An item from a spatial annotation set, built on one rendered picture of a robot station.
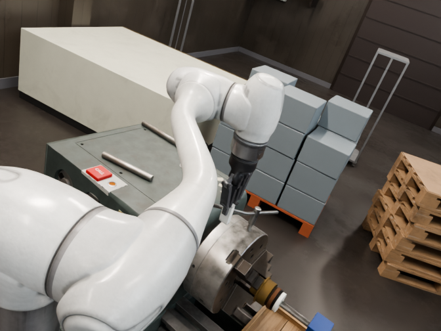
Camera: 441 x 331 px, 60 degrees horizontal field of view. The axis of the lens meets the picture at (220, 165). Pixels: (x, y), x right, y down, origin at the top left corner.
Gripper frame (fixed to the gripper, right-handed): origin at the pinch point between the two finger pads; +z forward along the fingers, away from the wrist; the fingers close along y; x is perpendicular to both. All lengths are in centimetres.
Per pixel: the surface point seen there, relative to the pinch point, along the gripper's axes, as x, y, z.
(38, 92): 319, 136, 124
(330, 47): 270, 856, 110
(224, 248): -2.5, 1.2, 13.5
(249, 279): -12.8, 3.4, 20.1
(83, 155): 54, -9, 7
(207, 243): 2.9, -0.5, 14.7
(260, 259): -9.5, 18.1, 24.3
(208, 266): -1.4, -3.9, 18.7
